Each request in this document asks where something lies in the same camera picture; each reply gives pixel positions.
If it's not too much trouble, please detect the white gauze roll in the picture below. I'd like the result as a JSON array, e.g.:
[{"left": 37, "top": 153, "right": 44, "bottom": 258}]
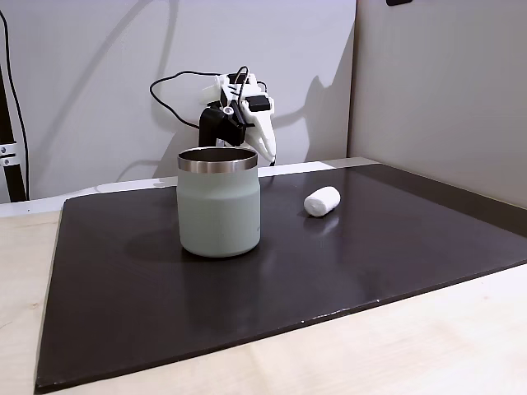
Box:
[{"left": 304, "top": 185, "right": 342, "bottom": 216}]

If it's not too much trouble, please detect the pale green steel mug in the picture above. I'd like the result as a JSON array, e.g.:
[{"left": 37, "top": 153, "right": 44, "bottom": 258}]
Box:
[{"left": 176, "top": 147, "right": 262, "bottom": 258}]

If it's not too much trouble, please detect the black table mat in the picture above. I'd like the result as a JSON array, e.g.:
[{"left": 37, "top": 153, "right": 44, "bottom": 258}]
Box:
[{"left": 34, "top": 162, "right": 527, "bottom": 391}]

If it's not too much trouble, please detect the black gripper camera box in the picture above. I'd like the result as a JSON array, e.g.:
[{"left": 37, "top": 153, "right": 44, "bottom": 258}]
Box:
[{"left": 198, "top": 102, "right": 249, "bottom": 147}]

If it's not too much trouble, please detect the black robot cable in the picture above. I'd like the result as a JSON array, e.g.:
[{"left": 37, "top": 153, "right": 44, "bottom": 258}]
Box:
[{"left": 148, "top": 70, "right": 220, "bottom": 129}]

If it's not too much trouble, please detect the black stand with metal bracket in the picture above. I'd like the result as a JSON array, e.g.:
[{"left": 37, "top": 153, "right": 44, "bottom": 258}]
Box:
[{"left": 0, "top": 61, "right": 28, "bottom": 203}]

